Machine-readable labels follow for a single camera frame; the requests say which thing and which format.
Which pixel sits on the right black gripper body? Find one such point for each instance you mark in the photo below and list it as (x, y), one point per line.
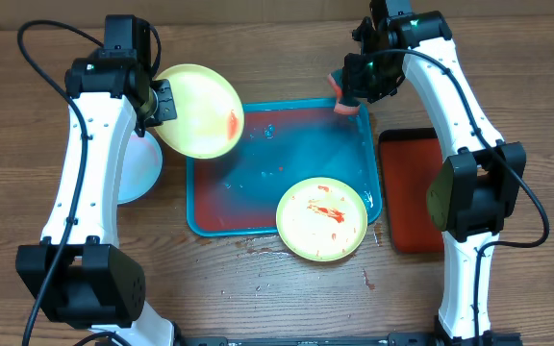
(370, 80)

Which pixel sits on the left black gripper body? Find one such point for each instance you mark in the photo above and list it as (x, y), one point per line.
(162, 109)

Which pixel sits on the red and black sponge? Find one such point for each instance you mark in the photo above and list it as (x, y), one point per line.
(344, 104)

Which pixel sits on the yellow-green plate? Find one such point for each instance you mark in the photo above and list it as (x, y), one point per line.
(210, 116)
(321, 219)

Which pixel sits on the light blue plate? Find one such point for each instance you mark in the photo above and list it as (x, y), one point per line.
(142, 166)

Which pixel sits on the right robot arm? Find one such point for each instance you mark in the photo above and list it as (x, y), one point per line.
(477, 186)

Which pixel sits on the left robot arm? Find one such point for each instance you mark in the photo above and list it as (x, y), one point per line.
(77, 272)

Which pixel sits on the black red-lined tray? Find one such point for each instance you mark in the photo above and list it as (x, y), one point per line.
(410, 159)

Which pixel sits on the teal plastic tray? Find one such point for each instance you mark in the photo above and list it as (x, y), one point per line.
(282, 144)

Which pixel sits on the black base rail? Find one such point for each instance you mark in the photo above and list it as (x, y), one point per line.
(393, 339)

